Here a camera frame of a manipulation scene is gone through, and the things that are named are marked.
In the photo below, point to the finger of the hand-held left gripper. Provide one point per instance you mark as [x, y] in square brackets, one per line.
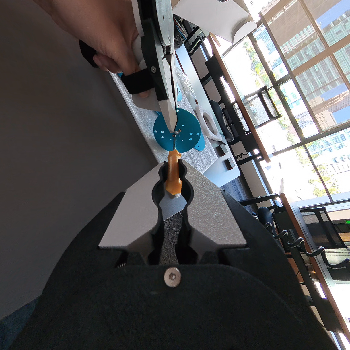
[170, 106]
[147, 101]

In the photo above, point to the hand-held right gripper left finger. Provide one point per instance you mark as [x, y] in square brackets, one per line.
[131, 219]

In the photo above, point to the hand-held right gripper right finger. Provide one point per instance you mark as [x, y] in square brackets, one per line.
[216, 219]

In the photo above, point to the small blue round plate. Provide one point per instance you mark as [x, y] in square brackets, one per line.
[188, 139]

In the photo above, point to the grey desk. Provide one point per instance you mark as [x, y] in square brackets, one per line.
[65, 164]

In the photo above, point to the person's left hand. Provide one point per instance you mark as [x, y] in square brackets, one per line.
[93, 27]

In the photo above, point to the white foam sheet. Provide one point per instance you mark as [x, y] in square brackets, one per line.
[136, 109]

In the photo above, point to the large blue round plate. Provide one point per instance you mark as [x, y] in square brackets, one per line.
[201, 143]

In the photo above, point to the black office chair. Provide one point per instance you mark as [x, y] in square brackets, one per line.
[221, 120]
[268, 216]

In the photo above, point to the orange cardboard box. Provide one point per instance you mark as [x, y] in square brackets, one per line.
[213, 16]

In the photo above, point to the brown wooden table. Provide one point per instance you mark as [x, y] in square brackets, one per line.
[235, 98]

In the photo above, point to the large glass window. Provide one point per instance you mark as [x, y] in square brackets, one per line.
[306, 82]

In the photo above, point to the white foam frame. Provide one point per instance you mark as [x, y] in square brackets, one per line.
[210, 128]

